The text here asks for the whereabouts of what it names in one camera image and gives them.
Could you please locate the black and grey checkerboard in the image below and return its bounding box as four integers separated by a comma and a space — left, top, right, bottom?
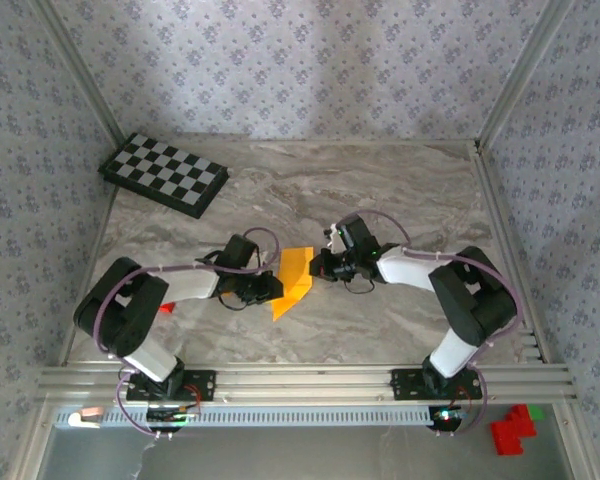
97, 131, 230, 220

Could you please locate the pink and white small object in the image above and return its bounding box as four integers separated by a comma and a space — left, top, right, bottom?
68, 407, 105, 429

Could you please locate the red toy brick stack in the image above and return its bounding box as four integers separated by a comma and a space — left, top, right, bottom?
489, 403, 539, 457

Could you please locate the thin black left gripper cable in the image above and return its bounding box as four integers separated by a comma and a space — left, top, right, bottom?
218, 292, 247, 313

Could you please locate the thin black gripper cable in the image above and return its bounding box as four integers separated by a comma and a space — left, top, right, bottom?
344, 277, 377, 298
218, 292, 247, 313

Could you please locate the thin black right gripper cable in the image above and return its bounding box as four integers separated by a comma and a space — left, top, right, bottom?
344, 277, 377, 298

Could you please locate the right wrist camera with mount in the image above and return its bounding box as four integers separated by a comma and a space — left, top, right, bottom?
324, 215, 380, 257

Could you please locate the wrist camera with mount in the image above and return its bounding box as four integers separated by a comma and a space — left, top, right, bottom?
221, 233, 272, 270
324, 215, 380, 257

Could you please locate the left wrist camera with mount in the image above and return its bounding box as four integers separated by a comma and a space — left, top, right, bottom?
221, 233, 272, 270

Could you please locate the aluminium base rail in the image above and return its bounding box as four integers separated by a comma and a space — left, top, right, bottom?
33, 363, 579, 406

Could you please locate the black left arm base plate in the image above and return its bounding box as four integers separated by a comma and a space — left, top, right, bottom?
125, 368, 217, 404

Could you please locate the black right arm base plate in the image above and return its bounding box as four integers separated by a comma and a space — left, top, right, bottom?
390, 368, 483, 403

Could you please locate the grey slotted cable duct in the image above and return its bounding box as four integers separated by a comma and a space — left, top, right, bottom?
54, 404, 464, 429

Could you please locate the aluminium right side rail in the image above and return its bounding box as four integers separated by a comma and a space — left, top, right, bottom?
472, 142, 551, 364

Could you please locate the aluminium left side rail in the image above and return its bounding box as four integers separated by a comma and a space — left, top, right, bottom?
59, 187, 121, 365

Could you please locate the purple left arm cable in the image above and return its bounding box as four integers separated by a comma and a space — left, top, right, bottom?
94, 227, 281, 442

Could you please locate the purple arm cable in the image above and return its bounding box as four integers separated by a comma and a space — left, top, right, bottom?
337, 209, 525, 437
94, 227, 281, 442

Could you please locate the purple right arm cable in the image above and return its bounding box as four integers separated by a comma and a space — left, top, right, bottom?
337, 209, 525, 437

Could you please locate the aluminium right corner post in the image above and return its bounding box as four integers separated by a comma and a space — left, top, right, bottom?
476, 0, 577, 151

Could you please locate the aluminium corner post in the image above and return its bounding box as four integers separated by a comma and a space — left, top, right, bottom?
29, 0, 129, 146
476, 0, 577, 151

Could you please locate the aluminium left corner post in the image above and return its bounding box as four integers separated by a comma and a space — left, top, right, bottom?
29, 0, 129, 146

